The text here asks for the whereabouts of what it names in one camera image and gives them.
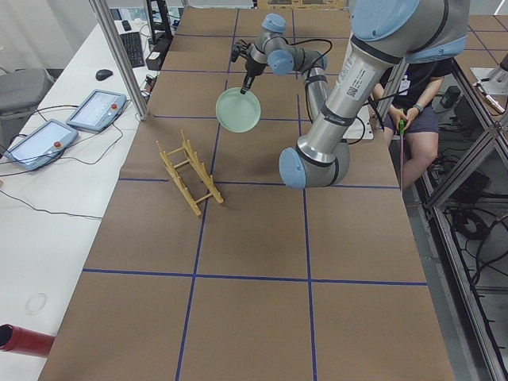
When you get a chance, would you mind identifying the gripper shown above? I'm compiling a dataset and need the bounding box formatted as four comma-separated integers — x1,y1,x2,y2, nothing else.
240,44,267,94

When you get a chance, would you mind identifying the pale green plate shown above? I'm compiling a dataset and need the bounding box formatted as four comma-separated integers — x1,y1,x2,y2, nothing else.
215,87,261,133

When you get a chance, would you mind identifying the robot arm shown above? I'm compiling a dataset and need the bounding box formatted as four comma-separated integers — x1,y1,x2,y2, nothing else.
230,13,328,121
279,1,470,189

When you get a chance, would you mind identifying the wooden dish rack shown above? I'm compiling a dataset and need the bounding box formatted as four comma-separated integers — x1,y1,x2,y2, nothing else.
156,129,224,217

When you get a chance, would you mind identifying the black keyboard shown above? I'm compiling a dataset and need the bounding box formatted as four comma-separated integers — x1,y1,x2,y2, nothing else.
120,32,144,67

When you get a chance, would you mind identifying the black computer mouse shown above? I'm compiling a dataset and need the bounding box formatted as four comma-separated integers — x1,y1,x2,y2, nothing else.
95,69,114,82

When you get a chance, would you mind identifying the far teach pendant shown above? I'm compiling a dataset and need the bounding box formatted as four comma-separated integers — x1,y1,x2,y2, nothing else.
66,89,127,132

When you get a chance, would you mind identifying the teach pendant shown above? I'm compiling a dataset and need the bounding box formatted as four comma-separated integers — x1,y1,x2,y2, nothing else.
66,89,127,132
4,119,79,171

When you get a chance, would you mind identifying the seated person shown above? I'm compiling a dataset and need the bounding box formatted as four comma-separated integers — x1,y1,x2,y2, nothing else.
383,59,453,190

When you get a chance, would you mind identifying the brown paper table cover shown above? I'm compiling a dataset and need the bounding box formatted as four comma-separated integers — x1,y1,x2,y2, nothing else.
40,9,454,380

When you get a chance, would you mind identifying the near teach pendant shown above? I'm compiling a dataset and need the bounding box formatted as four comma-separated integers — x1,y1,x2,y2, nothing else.
4,119,79,171

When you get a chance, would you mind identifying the red cylinder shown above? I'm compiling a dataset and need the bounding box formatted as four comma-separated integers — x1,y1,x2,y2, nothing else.
1,324,55,357

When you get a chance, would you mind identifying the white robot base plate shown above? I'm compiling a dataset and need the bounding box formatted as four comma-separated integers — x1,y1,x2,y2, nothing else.
344,113,374,140

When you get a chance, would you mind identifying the aluminium frame post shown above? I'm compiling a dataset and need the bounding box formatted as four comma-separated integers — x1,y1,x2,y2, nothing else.
89,0,148,121

